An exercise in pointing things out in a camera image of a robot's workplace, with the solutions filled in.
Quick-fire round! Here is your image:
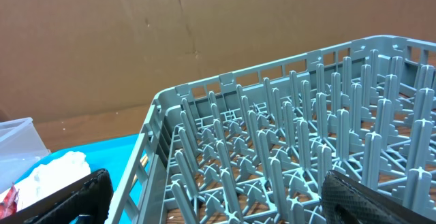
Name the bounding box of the white napkin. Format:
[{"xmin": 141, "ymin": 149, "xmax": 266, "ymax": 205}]
[{"xmin": 16, "ymin": 151, "xmax": 91, "ymax": 211}]

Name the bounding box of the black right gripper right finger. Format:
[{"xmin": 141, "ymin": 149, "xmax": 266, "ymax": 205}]
[{"xmin": 321, "ymin": 170, "xmax": 435, "ymax": 224}]

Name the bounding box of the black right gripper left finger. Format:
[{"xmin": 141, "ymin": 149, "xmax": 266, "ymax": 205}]
[{"xmin": 1, "ymin": 169, "xmax": 114, "ymax": 224}]

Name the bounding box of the teal plastic tray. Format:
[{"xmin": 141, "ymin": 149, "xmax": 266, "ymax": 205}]
[{"xmin": 15, "ymin": 133, "xmax": 151, "ymax": 224}]

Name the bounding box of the red foil wrapper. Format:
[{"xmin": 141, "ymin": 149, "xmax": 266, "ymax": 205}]
[{"xmin": 1, "ymin": 185, "xmax": 18, "ymax": 219}]

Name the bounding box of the wooden chopstick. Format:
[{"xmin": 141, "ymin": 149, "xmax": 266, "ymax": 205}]
[{"xmin": 131, "ymin": 154, "xmax": 149, "ymax": 188}]

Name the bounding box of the grey plastic dish rack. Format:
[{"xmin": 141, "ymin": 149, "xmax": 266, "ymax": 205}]
[{"xmin": 108, "ymin": 35, "xmax": 435, "ymax": 223}]

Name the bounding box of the clear plastic bin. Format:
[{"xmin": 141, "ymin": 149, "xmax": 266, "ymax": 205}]
[{"xmin": 0, "ymin": 117, "xmax": 50, "ymax": 192}]

